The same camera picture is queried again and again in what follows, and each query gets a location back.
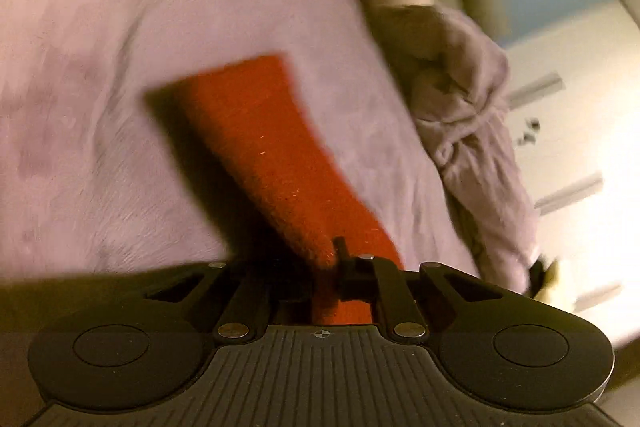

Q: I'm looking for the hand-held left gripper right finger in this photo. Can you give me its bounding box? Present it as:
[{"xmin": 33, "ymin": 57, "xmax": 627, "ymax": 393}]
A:
[{"xmin": 334, "ymin": 236, "xmax": 505, "ymax": 341}]

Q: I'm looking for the purple bed sheet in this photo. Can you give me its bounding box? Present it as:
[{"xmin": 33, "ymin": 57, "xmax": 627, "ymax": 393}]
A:
[{"xmin": 0, "ymin": 0, "xmax": 481, "ymax": 288}]

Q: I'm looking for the red knit glove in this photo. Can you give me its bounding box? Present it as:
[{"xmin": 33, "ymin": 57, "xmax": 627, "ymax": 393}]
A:
[{"xmin": 145, "ymin": 53, "xmax": 405, "ymax": 325}]

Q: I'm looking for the grey drawer handle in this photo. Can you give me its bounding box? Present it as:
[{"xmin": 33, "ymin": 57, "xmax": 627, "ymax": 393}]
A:
[
  {"xmin": 509, "ymin": 73, "xmax": 566, "ymax": 108},
  {"xmin": 534, "ymin": 173, "xmax": 604, "ymax": 214},
  {"xmin": 574, "ymin": 283, "xmax": 624, "ymax": 312}
]

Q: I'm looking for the crumpled purple blanket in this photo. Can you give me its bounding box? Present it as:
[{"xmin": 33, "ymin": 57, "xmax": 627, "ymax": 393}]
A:
[{"xmin": 367, "ymin": 3, "xmax": 547, "ymax": 295}]

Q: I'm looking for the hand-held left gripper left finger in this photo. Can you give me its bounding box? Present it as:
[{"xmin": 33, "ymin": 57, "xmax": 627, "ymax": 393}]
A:
[{"xmin": 145, "ymin": 259, "xmax": 313, "ymax": 344}]

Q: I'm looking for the white dresser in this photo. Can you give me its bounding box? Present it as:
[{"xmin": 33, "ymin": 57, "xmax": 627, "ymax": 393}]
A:
[{"xmin": 497, "ymin": 0, "xmax": 640, "ymax": 350}]

